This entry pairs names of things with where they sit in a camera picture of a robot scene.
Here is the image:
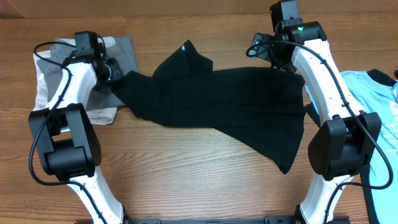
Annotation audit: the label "black polo shirt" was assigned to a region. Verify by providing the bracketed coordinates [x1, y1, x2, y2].
[111, 41, 305, 173]

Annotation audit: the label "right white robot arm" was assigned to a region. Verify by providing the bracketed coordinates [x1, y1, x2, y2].
[246, 1, 381, 223]

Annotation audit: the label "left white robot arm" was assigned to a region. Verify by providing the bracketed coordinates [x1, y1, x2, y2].
[29, 31, 132, 223]

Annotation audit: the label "folded grey shorts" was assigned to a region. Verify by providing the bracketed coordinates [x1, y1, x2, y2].
[36, 36, 138, 110]

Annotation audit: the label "folded white garment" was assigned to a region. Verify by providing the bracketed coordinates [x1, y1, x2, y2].
[33, 37, 117, 125]

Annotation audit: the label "light blue t-shirt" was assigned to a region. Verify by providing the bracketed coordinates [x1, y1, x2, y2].
[341, 69, 397, 224]

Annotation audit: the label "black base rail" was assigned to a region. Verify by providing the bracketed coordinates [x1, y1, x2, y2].
[74, 215, 352, 224]

